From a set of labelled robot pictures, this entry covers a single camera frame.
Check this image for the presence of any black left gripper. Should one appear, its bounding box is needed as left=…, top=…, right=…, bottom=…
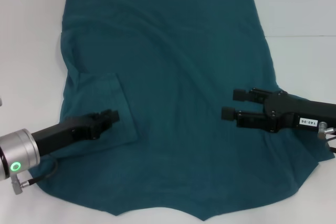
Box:
left=29, top=109, right=121, bottom=157

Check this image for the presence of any dark left arm cable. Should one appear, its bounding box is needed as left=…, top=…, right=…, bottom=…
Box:
left=26, top=155, right=59, bottom=184

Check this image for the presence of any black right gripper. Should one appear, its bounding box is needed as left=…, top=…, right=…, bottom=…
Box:
left=220, top=87, right=336, bottom=134

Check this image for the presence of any dark arm cable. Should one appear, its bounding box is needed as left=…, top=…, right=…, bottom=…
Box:
left=26, top=155, right=59, bottom=184
left=324, top=134, right=336, bottom=154

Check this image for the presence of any dark right arm cable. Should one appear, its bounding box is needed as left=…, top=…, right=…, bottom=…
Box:
left=324, top=134, right=336, bottom=154

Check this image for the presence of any teal blue t-shirt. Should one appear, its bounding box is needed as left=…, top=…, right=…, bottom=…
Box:
left=27, top=0, right=320, bottom=221

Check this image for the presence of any silver angled cable connector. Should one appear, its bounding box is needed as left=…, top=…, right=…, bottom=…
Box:
left=10, top=173, right=30, bottom=196
left=317, top=121, right=336, bottom=140

